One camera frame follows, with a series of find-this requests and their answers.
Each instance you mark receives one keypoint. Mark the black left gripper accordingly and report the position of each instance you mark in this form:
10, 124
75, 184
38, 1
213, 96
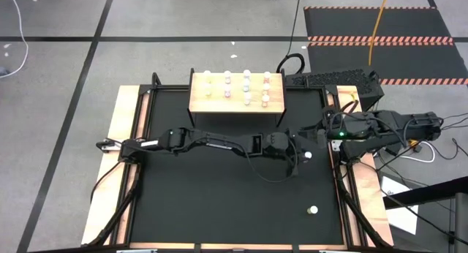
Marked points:
294, 147

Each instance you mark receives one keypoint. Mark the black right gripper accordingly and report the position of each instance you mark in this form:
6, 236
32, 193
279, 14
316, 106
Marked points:
334, 130

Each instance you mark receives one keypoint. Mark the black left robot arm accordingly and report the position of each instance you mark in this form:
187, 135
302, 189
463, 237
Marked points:
219, 141

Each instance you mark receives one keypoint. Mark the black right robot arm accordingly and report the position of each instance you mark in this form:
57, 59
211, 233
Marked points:
387, 132

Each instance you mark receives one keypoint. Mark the wooden shelf black legs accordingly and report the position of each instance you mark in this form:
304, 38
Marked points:
217, 99

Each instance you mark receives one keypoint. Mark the black table mat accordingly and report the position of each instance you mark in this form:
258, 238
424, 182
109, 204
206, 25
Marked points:
219, 202

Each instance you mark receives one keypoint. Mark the white paper sheet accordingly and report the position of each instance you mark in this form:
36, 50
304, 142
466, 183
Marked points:
402, 216

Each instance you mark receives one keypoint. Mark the black desk edge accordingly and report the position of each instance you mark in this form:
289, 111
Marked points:
438, 189

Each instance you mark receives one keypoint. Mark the black striped floor mat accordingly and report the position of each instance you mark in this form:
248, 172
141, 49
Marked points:
409, 22

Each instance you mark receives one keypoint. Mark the silver bracket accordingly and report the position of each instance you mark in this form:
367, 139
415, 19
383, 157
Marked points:
334, 251
137, 251

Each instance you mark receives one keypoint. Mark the grey metal post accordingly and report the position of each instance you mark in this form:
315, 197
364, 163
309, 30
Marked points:
461, 223

